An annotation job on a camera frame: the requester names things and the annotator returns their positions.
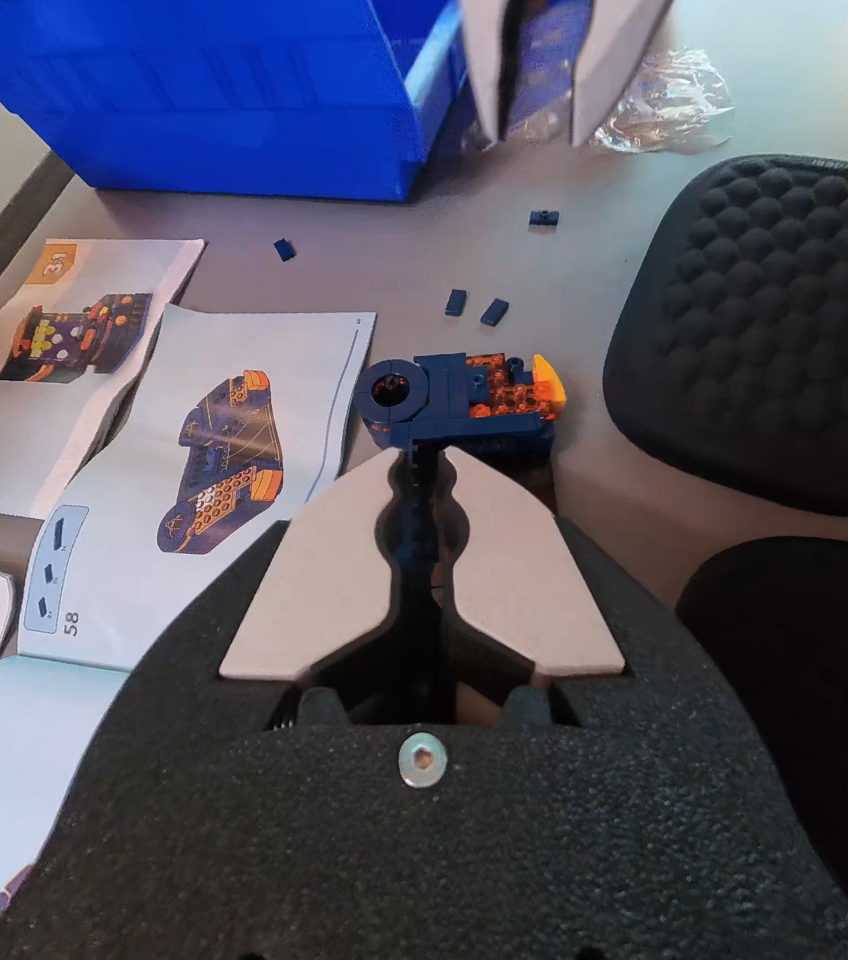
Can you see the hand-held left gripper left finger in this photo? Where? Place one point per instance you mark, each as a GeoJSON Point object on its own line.
{"type": "Point", "coordinates": [311, 592]}

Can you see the small dark blue studded brick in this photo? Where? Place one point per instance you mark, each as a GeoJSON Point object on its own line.
{"type": "Point", "coordinates": [544, 218]}

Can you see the blue plastic bin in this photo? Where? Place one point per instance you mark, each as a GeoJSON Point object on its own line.
{"type": "Point", "coordinates": [168, 90]}

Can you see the open instruction booklet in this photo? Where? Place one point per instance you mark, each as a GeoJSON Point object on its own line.
{"type": "Point", "coordinates": [131, 600]}

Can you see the blue orange brick model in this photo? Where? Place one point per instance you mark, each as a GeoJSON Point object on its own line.
{"type": "Point", "coordinates": [454, 390]}

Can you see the black bumpy cushion pad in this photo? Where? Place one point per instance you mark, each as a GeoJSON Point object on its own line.
{"type": "Point", "coordinates": [754, 337]}

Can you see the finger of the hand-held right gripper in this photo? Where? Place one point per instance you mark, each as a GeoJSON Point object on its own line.
{"type": "Point", "coordinates": [611, 60]}
{"type": "Point", "coordinates": [484, 52]}

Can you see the dark blue tile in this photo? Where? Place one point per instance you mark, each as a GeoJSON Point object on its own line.
{"type": "Point", "coordinates": [456, 302]}
{"type": "Point", "coordinates": [495, 311]}
{"type": "Point", "coordinates": [285, 249]}

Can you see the crumpled clear plastic wrap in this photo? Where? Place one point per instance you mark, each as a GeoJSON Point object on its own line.
{"type": "Point", "coordinates": [664, 105]}

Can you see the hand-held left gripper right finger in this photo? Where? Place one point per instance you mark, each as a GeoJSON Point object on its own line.
{"type": "Point", "coordinates": [529, 592]}

